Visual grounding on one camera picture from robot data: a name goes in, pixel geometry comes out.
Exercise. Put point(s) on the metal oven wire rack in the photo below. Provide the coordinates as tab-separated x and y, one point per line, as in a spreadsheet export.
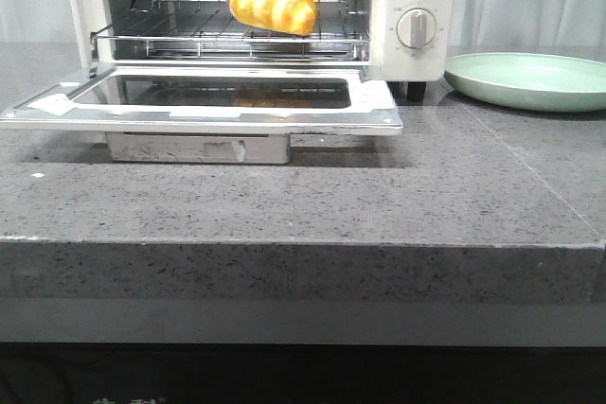
207	30

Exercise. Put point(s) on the white toaster oven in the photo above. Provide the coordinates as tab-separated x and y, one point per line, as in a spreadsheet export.
416	58

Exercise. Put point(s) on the oven door with glass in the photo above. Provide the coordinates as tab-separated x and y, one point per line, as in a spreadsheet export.
178	113

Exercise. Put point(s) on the light green plate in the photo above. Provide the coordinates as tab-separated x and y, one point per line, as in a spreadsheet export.
527	81

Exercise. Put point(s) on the lower oven knob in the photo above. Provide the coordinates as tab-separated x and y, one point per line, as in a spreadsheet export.
416	28

